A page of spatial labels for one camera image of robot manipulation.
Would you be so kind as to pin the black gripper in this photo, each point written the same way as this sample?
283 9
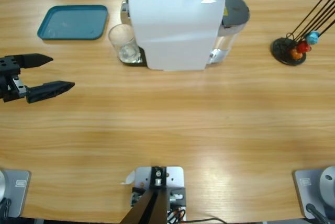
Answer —
10 88

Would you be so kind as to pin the clear drinking glass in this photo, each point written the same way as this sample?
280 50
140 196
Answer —
125 54

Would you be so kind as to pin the white capsule coffee machine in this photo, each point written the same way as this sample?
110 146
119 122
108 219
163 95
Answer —
172 30

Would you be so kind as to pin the blue coffee capsule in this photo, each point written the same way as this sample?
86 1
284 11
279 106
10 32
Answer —
312 38

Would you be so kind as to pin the red coffee capsule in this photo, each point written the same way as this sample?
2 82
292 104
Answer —
303 46

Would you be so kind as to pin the orange coffee capsule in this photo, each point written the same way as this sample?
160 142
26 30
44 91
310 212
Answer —
295 54

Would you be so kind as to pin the yellow warning sticker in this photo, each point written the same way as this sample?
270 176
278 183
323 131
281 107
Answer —
225 12

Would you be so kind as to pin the clear water tank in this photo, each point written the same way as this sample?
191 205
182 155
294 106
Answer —
235 9

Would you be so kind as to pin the teal plastic tray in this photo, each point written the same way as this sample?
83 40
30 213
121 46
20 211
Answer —
73 22

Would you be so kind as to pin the black capsule holder with rods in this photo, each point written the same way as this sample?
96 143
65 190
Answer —
282 48

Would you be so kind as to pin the white paper tag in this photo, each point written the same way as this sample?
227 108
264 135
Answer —
129 178

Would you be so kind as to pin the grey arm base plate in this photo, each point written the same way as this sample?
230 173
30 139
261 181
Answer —
306 190
18 190

